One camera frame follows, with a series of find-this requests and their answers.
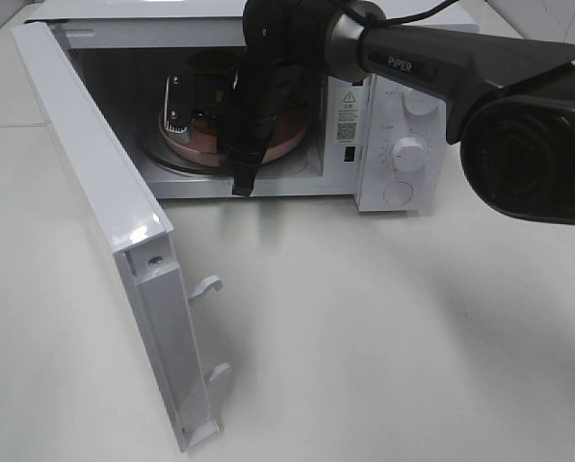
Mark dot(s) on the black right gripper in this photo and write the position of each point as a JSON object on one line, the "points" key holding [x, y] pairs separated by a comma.
{"points": [[283, 39]]}

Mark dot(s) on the pink round plate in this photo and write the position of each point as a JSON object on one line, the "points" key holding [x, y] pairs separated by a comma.
{"points": [[201, 149]]}

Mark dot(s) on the white timer knob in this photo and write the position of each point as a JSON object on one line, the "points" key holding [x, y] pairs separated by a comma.
{"points": [[408, 154]]}

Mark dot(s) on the round door release button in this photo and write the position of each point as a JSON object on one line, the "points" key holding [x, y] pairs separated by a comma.
{"points": [[398, 194]]}

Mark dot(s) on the white microwave door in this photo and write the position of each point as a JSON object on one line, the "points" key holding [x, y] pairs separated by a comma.
{"points": [[130, 221]]}

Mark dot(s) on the burger with lettuce and cheese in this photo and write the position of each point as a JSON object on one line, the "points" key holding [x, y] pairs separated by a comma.
{"points": [[215, 71]]}

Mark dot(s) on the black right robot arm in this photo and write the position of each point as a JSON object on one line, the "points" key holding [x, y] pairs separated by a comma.
{"points": [[510, 102]]}

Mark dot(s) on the white microwave oven body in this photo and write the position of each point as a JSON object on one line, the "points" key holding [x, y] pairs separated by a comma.
{"points": [[135, 90]]}

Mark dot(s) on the glass microwave turntable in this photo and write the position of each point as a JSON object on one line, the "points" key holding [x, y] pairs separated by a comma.
{"points": [[305, 160]]}

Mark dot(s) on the warning label with QR code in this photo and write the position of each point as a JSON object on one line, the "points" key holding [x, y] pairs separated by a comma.
{"points": [[347, 114]]}

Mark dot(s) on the upper white power knob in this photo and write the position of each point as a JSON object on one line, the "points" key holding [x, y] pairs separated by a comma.
{"points": [[417, 103]]}

